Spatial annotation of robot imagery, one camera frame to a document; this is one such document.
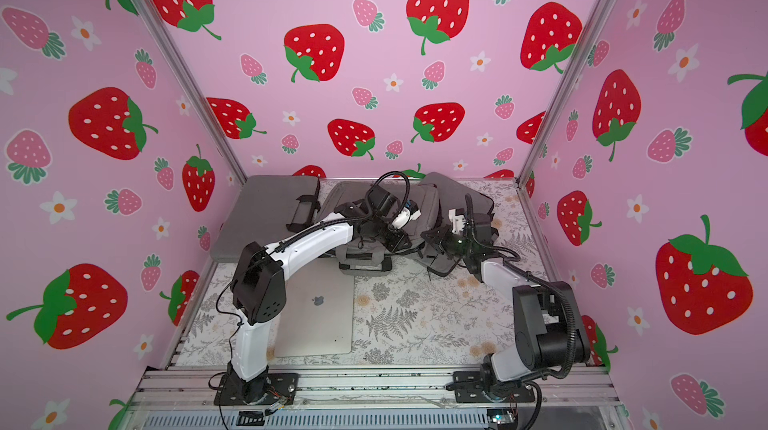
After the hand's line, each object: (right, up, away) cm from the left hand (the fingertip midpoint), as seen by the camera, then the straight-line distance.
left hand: (413, 243), depth 87 cm
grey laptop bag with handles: (-54, +10, +21) cm, 59 cm away
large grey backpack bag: (-13, -4, +2) cm, 14 cm away
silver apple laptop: (-28, -21, 0) cm, 35 cm away
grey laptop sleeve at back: (+16, +15, +25) cm, 33 cm away
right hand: (+1, +2, -1) cm, 2 cm away
